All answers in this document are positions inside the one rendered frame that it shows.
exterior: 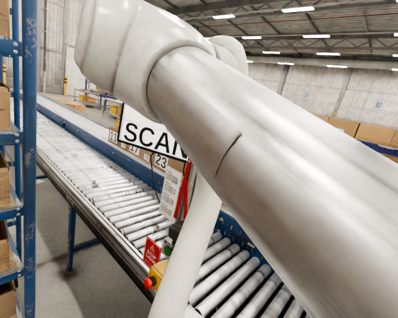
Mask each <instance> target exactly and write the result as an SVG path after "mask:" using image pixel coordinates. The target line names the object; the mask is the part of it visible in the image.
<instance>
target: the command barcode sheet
mask: <svg viewBox="0 0 398 318"><path fill-rule="evenodd" d="M181 180H183V176H182V173H181V172H178V171H177V170H175V169H173V168H171V167H169V166H167V167H166V174H165V178H164V185H163V189H162V195H161V200H160V207H159V213H161V214H162V215H164V216H165V217H166V218H167V219H169V220H170V221H172V222H173V219H174V212H175V209H176V204H177V200H178V194H179V188H180V184H181Z"/></svg>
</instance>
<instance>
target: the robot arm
mask: <svg viewBox="0 0 398 318"><path fill-rule="evenodd" d="M74 60H75V64H76V65H77V66H78V68H79V69H80V72H81V74H82V75H84V77H86V79H88V80H89V81H90V82H91V83H93V84H94V85H95V86H96V87H98V88H100V89H101V90H102V91H104V92H106V93H110V94H112V95H114V96H115V97H116V98H117V99H118V100H120V101H122V102H123V103H125V104H126V105H128V106H129V107H131V108H132V109H134V110H135V111H137V112H138V113H140V114H141V115H142V116H144V117H145V118H147V119H148V120H150V121H152V122H155V123H158V124H163V125H164V126H165V127H166V129H167V130H168V131H169V132H170V134H171V135H172V137H173V138H174V139H175V140H176V142H177V143H178V145H179V146H180V147H181V148H182V150H183V151H184V152H185V153H186V155H187V156H188V158H189V159H190V160H191V162H192V163H193V164H194V166H195V167H196V184H195V191H194V194H193V198H192V201H191V204H190V208H189V210H188V213H187V215H186V218H185V220H184V223H183V226H182V228H181V231H180V233H179V236H178V239H177V241H176V244H175V246H174V249H173V251H172V254H171V257H170V259H169V262H168V264H167V267H166V270H165V272H164V275H163V277H162V280H161V282H160V285H159V288H158V290H157V293H156V296H155V298H154V302H153V304H152V307H151V309H150V313H149V315H148V318H204V317H203V316H201V315H200V314H198V313H197V312H195V311H194V310H192V309H190V308H189V307H187V304H188V300H189V298H190V295H191V292H192V289H193V286H194V284H195V280H196V277H197V275H198V272H199V269H200V266H201V264H202V261H203V257H204V255H205V252H206V249H207V246H208V243H209V241H210V238H211V235H212V232H213V230H214V226H215V223H216V221H217V217H218V215H219V211H220V207H221V204H222V202H223V203H224V205H225V206H226V208H227V209H228V210H229V212H230V213H231V214H232V215H233V217H234V218H235V219H236V221H237V222H238V223H239V225H240V226H241V228H242V229H243V230H244V231H245V232H246V234H247V235H248V236H249V238H250V239H251V241H252V242H253V243H254V244H255V246H256V247H257V249H258V250H259V251H260V252H261V253H262V255H263V256H264V258H265V259H266V260H267V262H268V263H269V264H270V265H271V267H272V268H273V269H274V271H275V272H276V273H277V275H278V276H279V278H280V279H281V280H282V281H283V283H284V284H285V285H286V286H287V288H288V289H289V291H290V292H291V293H292V294H293V296H294V297H295V299H296V300H297V301H298V302H299V304H300V305H301V306H302V308H303V309H304V310H305V312H306V313H307V314H308V315H309V317H310V318H398V164H397V163H395V162H393V161H392V160H390V159H388V158H387V157H385V156H383V155H381V154H379V153H378V152H376V151H375V150H373V149H371V148H369V147H367V146H366V145H364V144H363V143H361V142H359V141H357V140H356V139H354V138H352V137H350V136H349V135H347V134H346V133H344V132H342V131H340V130H338V129H337V128H335V127H334V126H331V125H330V124H328V123H326V122H325V121H323V120H321V119H319V118H318V117H316V116H315V115H313V114H311V113H309V112H308V111H306V110H304V109H302V108H301V107H299V106H297V105H296V104H294V103H292V102H290V101H289V100H287V99H285V98H284V97H282V96H280V95H278V94H277V93H275V92H274V91H272V90H270V89H268V88H267V87H265V86H263V85H261V84H259V83H258V82H256V81H255V80H253V79H251V78H249V73H248V63H247V59H246V54H245V51H244V49H243V46H242V45H241V43H240V42H239V41H237V40H236V39H235V38H233V37H230V36H226V35H218V36H214V37H211V38H209V39H205V38H204V37H203V36H202V35H201V34H200V33H199V32H198V31H197V30H196V29H195V28H193V27H192V26H191V25H189V24H188V23H187V22H185V21H183V20H182V19H180V18H178V17H177V16H174V15H173V14H171V13H169V12H167V11H165V10H163V9H161V8H158V7H156V6H153V5H151V4H149V3H147V2H145V1H142V0H85V1H84V3H83V6H82V9H81V15H80V20H79V24H78V31H77V34H76V42H75V51H74Z"/></svg>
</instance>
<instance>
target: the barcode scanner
mask: <svg viewBox="0 0 398 318"><path fill-rule="evenodd" d="M183 223H184V221H179V222H176V223H173V224H172V225H170V226H169V231H168V236H169V238H170V239H172V240H173V246H172V247H170V248H169V250H170V251H171V252H172V251H173V249H174V246H175V244H176V241H177V239H178V236H179V233H180V231H181V228H182V226H183Z"/></svg>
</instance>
